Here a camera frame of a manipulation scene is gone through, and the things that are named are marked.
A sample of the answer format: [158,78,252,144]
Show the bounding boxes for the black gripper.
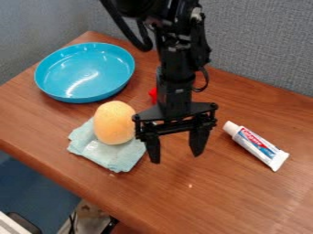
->
[133,69,218,164]

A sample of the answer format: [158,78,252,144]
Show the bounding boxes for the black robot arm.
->
[117,0,218,164]

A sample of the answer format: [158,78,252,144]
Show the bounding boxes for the white toothpaste tube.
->
[222,121,291,172]

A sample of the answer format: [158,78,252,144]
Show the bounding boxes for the blue plastic plate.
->
[35,42,135,103]

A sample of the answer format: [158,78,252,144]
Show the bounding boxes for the light blue folded cloth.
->
[67,119,146,173]

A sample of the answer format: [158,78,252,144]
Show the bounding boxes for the orange egg-shaped sponge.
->
[93,101,135,144]

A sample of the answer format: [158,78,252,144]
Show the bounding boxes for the red plastic block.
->
[149,88,158,104]

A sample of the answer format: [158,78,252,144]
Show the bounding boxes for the objects under table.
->
[0,201,119,234]

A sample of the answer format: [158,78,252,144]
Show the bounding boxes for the black cable loop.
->
[99,0,155,53]

